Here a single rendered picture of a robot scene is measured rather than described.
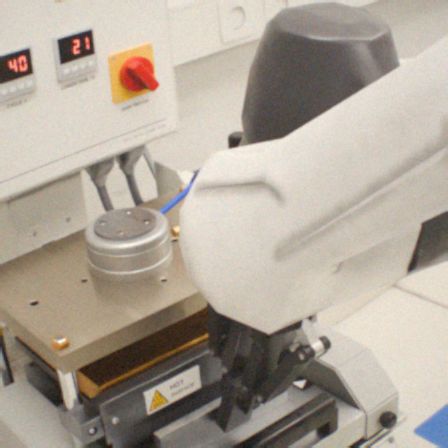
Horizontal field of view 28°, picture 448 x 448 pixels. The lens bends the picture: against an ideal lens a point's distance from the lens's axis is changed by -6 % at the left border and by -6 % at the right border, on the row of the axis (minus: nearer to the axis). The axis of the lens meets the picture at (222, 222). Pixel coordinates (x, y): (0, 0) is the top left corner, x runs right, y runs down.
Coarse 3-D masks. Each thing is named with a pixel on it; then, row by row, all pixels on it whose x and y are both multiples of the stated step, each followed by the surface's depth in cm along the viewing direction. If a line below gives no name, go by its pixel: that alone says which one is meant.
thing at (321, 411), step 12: (324, 396) 83; (300, 408) 81; (312, 408) 81; (324, 408) 82; (336, 408) 83; (288, 420) 80; (300, 420) 80; (312, 420) 81; (324, 420) 82; (336, 420) 83; (264, 432) 79; (276, 432) 79; (288, 432) 79; (300, 432) 80; (240, 444) 78; (252, 444) 77; (264, 444) 78; (276, 444) 79; (288, 444) 80
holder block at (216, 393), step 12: (36, 372) 92; (36, 384) 92; (48, 384) 90; (48, 396) 91; (60, 396) 88; (204, 396) 88; (216, 396) 89; (180, 408) 86; (192, 408) 87; (156, 420) 84; (168, 420) 85; (132, 432) 83; (144, 432) 84; (108, 444) 83; (120, 444) 82; (132, 444) 83
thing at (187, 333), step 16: (192, 320) 87; (16, 336) 92; (160, 336) 85; (176, 336) 85; (192, 336) 85; (32, 352) 89; (112, 352) 83; (128, 352) 83; (144, 352) 83; (160, 352) 83; (176, 352) 83; (48, 368) 87; (80, 368) 81; (96, 368) 81; (112, 368) 81; (128, 368) 81; (144, 368) 81; (80, 384) 82; (96, 384) 79; (112, 384) 79
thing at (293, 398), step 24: (216, 408) 83; (264, 408) 87; (288, 408) 88; (168, 432) 80; (192, 432) 82; (216, 432) 84; (240, 432) 85; (312, 432) 84; (336, 432) 84; (360, 432) 87
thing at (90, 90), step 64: (0, 0) 84; (64, 0) 88; (128, 0) 93; (0, 64) 85; (64, 64) 90; (128, 64) 94; (0, 128) 88; (64, 128) 93; (128, 128) 99; (0, 192) 91; (64, 192) 99; (0, 256) 102
